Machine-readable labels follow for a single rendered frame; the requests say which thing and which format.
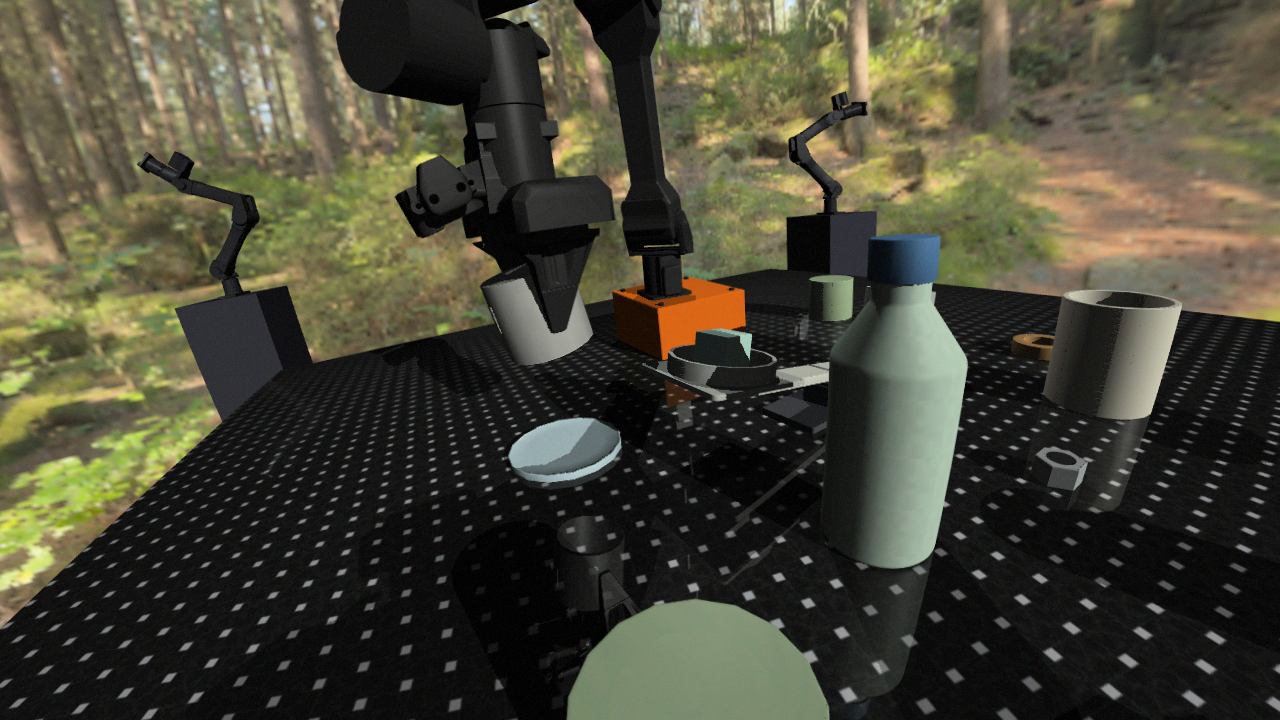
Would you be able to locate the pale green cylinder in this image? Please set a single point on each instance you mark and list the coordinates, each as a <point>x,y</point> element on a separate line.
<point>830,297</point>
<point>696,660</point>

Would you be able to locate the brown wooden ring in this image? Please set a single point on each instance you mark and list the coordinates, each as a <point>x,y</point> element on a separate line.
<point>1034,346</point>

